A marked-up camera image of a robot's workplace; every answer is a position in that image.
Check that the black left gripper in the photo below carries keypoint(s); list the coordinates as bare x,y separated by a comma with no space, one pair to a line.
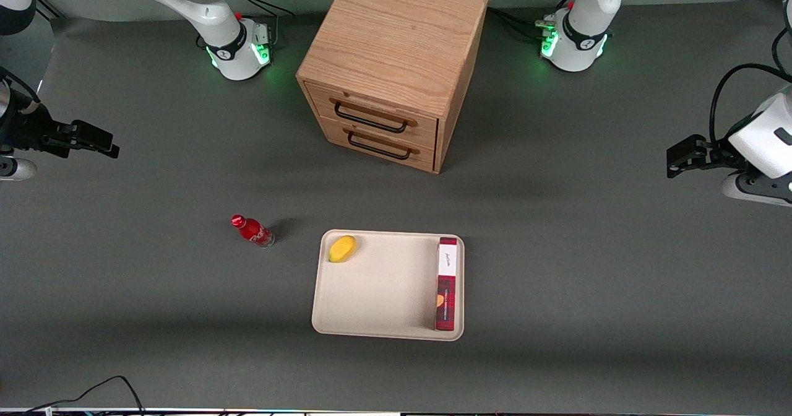
711,153

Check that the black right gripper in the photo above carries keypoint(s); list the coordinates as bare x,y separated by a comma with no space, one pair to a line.
26,128

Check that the red coke bottle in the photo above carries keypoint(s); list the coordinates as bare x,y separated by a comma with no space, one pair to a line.
252,230

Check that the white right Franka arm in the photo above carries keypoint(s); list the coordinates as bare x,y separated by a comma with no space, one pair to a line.
210,7

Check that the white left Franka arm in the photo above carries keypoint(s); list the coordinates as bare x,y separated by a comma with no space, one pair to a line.
585,13

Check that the beige plastic tray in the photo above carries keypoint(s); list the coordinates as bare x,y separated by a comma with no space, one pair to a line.
383,292

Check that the grey left base connector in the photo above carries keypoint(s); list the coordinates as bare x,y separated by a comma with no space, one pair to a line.
546,26

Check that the grey base connector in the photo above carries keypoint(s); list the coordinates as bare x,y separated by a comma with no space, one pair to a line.
546,26
261,34

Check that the grey right base connector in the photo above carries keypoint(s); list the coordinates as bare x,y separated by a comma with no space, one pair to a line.
261,34

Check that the yellow lemon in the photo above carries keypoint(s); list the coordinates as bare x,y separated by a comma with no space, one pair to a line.
342,249

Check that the red and white box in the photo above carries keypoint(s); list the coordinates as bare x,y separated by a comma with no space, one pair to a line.
447,280

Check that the wooden drawer front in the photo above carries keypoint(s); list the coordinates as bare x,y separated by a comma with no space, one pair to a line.
377,116
383,151

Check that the wooden drawer cabinet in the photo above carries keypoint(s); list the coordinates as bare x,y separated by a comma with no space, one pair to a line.
396,32

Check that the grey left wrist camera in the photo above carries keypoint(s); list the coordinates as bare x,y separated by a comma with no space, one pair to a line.
752,192

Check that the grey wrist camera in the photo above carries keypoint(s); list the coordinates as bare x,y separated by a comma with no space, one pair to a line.
15,168
752,192

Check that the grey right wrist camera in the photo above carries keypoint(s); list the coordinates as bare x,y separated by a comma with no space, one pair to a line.
15,168

